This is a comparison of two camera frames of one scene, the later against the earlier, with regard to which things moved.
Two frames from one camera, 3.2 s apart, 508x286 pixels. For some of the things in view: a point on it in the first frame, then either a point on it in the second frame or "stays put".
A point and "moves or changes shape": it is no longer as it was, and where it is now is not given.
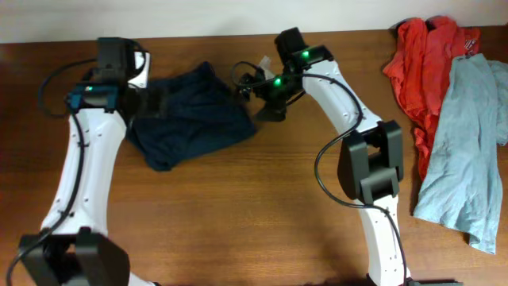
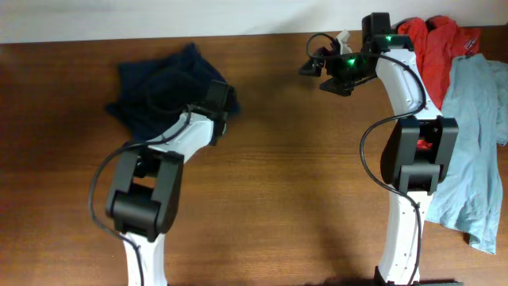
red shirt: x=421 y=70 stays put
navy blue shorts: x=183 y=114 moves or changes shape
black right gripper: x=277 y=109 -> x=343 y=86
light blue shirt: x=463 y=187 stays put
